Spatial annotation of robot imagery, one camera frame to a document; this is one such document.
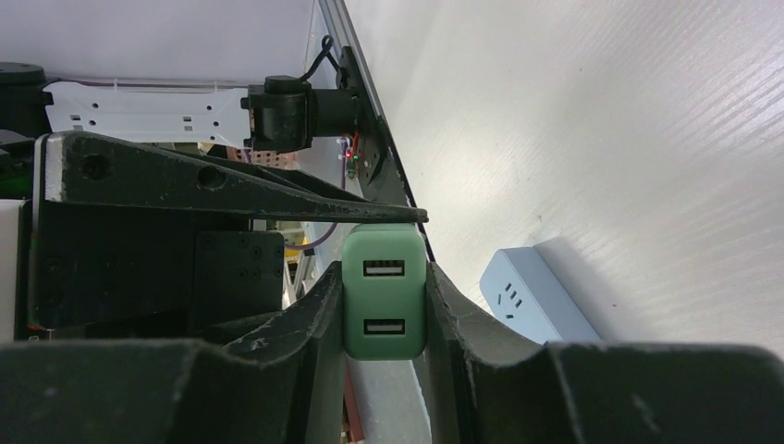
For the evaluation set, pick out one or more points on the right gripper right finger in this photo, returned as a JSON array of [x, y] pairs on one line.
[[491, 385]]

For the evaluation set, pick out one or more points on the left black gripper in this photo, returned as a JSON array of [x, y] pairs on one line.
[[119, 271]]

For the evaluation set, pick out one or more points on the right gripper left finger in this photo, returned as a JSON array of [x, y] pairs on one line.
[[279, 382]]

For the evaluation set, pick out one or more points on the long blue power strip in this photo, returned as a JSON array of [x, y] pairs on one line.
[[524, 294]]

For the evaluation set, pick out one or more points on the green plug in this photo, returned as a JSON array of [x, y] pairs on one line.
[[383, 271]]

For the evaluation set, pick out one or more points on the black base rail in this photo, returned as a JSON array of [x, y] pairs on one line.
[[381, 173]]

